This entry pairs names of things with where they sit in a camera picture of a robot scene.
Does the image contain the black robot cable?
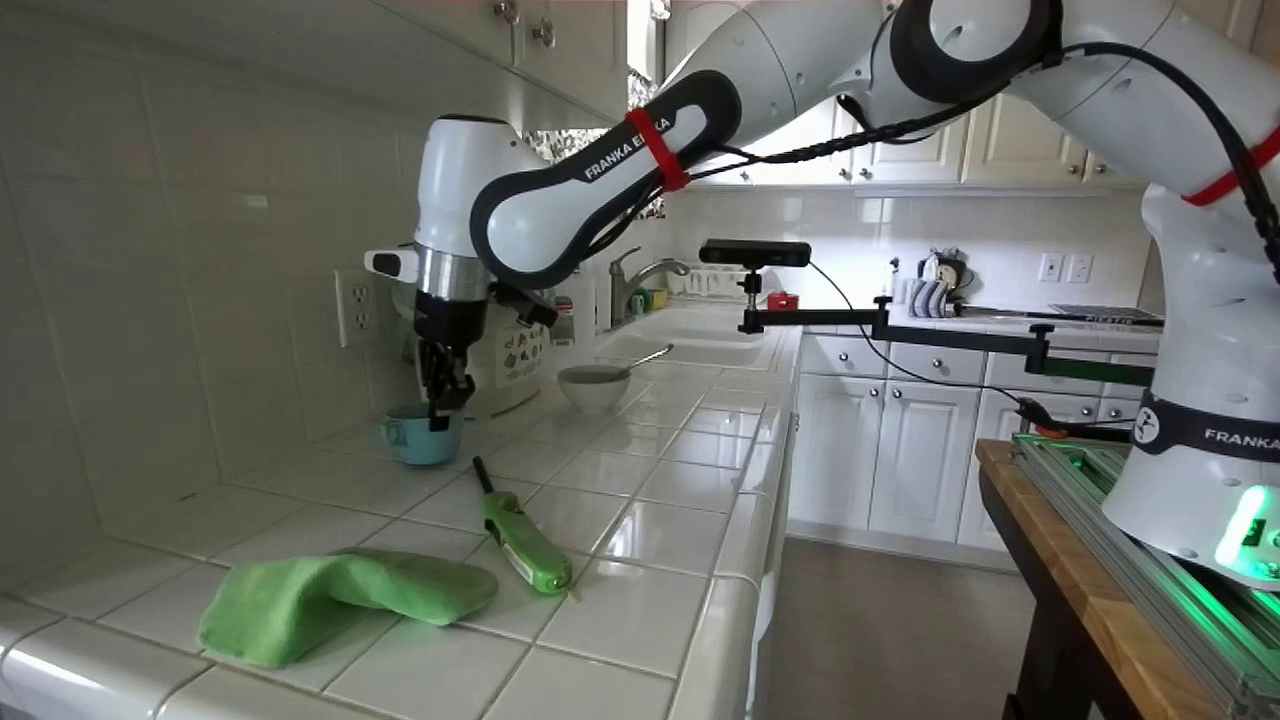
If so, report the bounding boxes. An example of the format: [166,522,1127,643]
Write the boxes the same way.
[797,35,1280,293]

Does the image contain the white wall outlet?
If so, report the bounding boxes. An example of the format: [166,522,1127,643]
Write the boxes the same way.
[327,269,385,358]

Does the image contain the metal sink faucet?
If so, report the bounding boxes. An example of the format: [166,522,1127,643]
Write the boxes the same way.
[603,246,695,331]

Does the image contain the blue cup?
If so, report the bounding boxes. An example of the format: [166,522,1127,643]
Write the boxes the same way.
[378,403,467,474]

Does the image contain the green cloth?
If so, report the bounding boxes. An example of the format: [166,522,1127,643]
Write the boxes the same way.
[197,547,504,676]

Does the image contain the white bowl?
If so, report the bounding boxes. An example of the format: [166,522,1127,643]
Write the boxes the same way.
[550,362,637,415]

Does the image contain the black wrist bracket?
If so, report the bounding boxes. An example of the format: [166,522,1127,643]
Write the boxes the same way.
[483,277,565,331]

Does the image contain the white lower cabinets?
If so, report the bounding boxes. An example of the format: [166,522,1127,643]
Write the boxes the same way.
[785,331,1169,560]

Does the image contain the metal spoon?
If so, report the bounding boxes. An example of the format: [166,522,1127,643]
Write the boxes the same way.
[619,342,679,378]

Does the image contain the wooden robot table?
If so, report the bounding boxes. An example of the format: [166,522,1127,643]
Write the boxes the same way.
[973,436,1238,720]

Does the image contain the orange clamp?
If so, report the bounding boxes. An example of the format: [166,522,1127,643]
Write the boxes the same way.
[1012,396,1071,444]

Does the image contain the white upper cabinet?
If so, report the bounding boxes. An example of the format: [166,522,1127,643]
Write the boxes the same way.
[73,0,632,137]

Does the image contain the black stereo camera bar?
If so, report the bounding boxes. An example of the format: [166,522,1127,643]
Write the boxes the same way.
[695,238,816,272]

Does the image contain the black camera boom stand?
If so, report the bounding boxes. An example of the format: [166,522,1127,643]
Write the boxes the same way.
[736,264,1169,392]

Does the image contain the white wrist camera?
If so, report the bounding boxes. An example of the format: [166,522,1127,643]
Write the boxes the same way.
[360,241,422,290]

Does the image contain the aluminium rail frame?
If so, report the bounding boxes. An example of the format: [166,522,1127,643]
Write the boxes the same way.
[1008,427,1280,713]

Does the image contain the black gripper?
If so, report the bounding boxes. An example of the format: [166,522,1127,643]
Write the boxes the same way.
[409,293,492,436]

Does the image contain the countertop utensil holder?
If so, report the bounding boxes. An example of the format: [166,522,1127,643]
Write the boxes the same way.
[917,246,985,323]

